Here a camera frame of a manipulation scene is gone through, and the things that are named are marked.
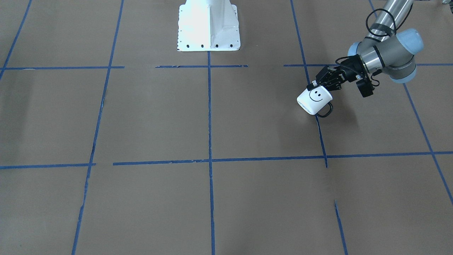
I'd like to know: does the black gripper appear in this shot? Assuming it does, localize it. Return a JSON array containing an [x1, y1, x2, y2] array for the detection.
[[307, 55, 367, 91]]

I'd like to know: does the white smiley face mug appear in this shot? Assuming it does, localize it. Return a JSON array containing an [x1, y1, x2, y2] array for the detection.
[[297, 86, 333, 118]]

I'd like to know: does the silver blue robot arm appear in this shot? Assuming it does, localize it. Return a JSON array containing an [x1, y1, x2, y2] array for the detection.
[[307, 0, 424, 97]]

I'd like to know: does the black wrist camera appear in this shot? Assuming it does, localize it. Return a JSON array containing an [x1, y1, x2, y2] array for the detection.
[[356, 79, 374, 97]]

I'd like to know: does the white pedestal column with base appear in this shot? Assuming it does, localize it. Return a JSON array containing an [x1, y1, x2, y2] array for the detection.
[[177, 0, 241, 52]]

